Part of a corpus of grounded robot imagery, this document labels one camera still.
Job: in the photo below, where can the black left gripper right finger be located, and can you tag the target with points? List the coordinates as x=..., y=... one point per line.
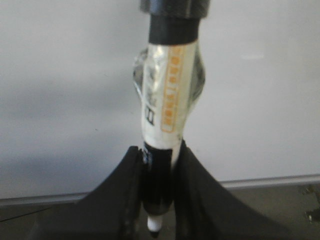
x=205, y=210

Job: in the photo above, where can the white whiteboard with aluminium frame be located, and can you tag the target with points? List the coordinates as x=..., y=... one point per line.
x=69, y=109

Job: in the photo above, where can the white black whiteboard marker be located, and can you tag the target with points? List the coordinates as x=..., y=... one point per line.
x=169, y=77

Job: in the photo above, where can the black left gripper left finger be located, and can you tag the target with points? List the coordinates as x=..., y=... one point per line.
x=110, y=212

